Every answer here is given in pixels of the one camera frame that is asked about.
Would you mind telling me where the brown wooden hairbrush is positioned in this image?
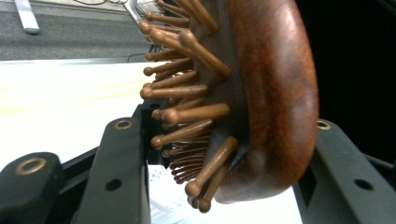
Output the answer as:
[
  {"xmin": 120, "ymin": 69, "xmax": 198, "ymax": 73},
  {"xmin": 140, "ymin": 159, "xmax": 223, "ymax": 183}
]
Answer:
[{"xmin": 137, "ymin": 0, "xmax": 320, "ymax": 215}]

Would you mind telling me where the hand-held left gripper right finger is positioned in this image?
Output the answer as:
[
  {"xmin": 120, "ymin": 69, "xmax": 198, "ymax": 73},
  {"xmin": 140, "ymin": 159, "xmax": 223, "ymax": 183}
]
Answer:
[{"xmin": 293, "ymin": 119, "xmax": 396, "ymax": 224}]

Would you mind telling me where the white metal desk frame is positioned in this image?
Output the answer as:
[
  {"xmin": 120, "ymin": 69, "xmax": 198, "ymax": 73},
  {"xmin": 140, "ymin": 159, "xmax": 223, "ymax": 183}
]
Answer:
[{"xmin": 13, "ymin": 0, "xmax": 143, "ymax": 35}]

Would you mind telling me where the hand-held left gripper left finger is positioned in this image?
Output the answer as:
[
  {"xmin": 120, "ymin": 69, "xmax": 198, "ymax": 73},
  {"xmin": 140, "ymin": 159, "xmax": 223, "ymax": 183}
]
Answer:
[{"xmin": 70, "ymin": 98, "xmax": 171, "ymax": 224}]

